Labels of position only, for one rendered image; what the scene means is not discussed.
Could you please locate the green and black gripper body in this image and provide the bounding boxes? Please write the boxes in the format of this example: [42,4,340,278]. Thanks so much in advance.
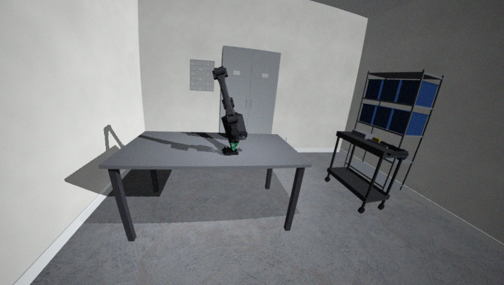
[228,134,240,143]

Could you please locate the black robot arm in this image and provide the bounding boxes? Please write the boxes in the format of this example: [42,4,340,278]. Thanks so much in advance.
[212,66,247,140]

